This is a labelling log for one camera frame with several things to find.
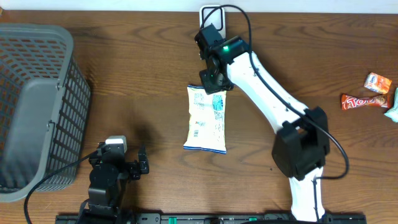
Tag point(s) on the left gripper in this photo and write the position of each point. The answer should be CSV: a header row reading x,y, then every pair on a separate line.
x,y
134,170

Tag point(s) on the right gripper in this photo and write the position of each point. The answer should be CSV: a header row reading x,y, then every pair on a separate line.
x,y
208,87

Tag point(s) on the white printed refill pouch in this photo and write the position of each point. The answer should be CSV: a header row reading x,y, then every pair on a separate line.
x,y
206,123

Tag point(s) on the red Top chocolate bar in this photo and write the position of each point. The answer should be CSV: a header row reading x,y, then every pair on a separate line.
x,y
350,102

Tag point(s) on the small orange tissue pack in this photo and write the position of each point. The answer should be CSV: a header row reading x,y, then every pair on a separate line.
x,y
377,83

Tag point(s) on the light blue wipes packet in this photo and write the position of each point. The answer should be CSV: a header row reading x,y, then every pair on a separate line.
x,y
393,112

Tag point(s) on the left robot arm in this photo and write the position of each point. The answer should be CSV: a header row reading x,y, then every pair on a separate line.
x,y
108,179

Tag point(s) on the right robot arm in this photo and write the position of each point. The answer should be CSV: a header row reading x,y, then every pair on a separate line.
x,y
301,142

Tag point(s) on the white barcode scanner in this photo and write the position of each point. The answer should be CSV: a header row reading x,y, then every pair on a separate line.
x,y
217,18

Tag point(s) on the grey plastic mesh basket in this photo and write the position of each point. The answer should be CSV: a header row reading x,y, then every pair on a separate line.
x,y
44,107

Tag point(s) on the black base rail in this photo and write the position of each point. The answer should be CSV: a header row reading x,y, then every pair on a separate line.
x,y
156,218

